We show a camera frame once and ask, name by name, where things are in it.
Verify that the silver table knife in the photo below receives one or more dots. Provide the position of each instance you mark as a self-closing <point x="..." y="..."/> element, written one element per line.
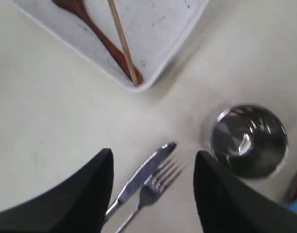
<point x="140" y="176"/>

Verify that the upper wooden chopstick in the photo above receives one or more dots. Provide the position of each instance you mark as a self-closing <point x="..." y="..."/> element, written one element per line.
<point x="135" y="78"/>

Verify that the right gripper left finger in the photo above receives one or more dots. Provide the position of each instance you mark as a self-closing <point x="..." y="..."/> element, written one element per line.
<point x="77" y="205"/>

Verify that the white perforated plastic basket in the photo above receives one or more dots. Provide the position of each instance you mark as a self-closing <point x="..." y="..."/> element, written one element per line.
<point x="155" y="30"/>

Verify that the stainless steel cup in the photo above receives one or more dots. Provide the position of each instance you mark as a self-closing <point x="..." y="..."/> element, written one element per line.
<point x="249" y="140"/>

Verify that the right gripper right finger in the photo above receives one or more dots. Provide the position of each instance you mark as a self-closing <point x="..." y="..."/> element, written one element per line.
<point x="225" y="204"/>

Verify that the silver fork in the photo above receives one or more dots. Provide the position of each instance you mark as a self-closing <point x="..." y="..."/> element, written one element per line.
<point x="155" y="186"/>

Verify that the brown wooden spoon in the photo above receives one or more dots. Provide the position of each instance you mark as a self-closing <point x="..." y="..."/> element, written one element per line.
<point x="77" y="7"/>

